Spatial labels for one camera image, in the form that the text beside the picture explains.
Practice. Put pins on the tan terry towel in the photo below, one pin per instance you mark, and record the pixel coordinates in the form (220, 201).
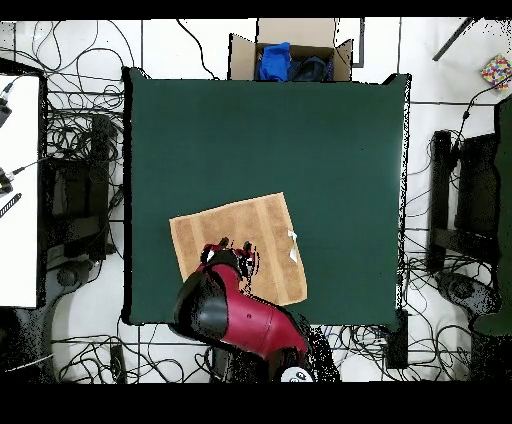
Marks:
(256, 228)

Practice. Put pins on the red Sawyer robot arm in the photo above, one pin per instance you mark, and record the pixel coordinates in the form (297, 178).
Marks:
(248, 320)

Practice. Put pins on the dark green table cloth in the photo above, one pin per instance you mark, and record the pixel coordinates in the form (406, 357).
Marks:
(180, 140)

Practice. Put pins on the black equipment rack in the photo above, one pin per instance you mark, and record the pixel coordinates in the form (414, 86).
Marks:
(478, 188)
(76, 192)

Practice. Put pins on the grey round caster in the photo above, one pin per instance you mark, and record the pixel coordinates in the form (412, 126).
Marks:
(67, 276)

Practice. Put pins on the black power strip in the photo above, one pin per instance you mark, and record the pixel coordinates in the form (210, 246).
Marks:
(118, 364)

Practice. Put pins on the black rectangular block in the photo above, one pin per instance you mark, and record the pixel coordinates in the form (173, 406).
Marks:
(396, 340)

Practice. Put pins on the cardboard box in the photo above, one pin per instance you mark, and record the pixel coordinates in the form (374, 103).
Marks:
(244, 60)

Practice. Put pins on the blue garment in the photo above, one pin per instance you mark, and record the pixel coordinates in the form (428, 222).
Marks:
(275, 62)

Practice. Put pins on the dark navy garment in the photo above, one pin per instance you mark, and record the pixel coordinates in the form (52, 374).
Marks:
(310, 70)

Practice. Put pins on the white side table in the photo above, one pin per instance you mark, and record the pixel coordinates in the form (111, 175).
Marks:
(20, 200)

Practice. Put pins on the dark speckled chair base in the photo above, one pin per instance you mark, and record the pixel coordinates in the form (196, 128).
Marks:
(464, 290)

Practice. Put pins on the small black device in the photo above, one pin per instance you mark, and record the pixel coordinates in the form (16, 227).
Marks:
(4, 182)

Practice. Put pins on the grey metal bar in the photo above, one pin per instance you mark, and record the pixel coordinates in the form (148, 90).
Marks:
(454, 40)

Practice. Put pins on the multicoloured dotted object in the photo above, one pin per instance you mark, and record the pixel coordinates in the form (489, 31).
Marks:
(498, 72)

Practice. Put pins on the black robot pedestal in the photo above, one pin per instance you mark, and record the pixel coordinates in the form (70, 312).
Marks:
(236, 364)

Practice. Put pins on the black metal frame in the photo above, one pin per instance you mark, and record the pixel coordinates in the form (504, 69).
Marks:
(362, 44)

